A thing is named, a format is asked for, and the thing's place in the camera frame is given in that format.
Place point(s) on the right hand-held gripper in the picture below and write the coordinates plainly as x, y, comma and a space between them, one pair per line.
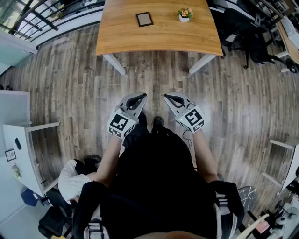
192, 119

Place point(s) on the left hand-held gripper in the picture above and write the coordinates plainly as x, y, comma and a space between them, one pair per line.
121, 123

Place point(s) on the black picture frame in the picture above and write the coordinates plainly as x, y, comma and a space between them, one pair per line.
144, 19

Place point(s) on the person's left forearm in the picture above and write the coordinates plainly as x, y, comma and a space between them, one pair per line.
109, 158

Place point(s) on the person's right forearm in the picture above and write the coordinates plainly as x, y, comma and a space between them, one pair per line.
205, 156

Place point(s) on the person's black shoe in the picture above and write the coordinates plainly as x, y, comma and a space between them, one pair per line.
158, 121

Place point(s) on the white table leg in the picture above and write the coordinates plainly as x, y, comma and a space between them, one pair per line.
201, 64
115, 64

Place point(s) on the person's black clothing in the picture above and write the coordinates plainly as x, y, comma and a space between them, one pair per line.
158, 175

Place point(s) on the potted orange flower plant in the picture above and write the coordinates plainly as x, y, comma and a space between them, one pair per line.
185, 14

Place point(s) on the black office chair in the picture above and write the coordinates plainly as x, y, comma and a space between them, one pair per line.
53, 221
233, 25
257, 49

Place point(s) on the dark patterned seat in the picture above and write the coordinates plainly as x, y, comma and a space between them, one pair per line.
247, 197

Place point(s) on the black metal railing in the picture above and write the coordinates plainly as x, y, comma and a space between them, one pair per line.
44, 21

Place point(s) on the wooden desk with white legs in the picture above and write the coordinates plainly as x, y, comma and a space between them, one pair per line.
290, 50

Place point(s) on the small desk plant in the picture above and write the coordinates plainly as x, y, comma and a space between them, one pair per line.
16, 170

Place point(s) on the blue bin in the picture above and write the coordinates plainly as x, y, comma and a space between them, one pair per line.
29, 198

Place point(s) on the standing fan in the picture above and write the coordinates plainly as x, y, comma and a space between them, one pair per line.
292, 213

